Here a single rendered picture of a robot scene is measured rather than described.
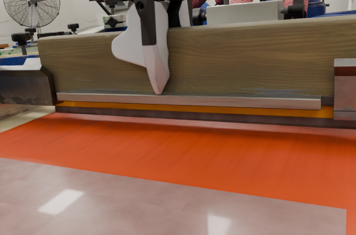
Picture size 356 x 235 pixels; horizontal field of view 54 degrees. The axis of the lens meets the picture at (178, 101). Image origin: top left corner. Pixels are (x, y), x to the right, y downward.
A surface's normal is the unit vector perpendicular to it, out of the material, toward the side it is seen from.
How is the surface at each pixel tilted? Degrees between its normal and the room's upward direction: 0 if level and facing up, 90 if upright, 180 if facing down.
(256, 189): 0
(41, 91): 90
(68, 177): 0
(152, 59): 101
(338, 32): 90
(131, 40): 82
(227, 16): 90
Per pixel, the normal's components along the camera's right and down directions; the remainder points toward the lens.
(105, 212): -0.09, -0.96
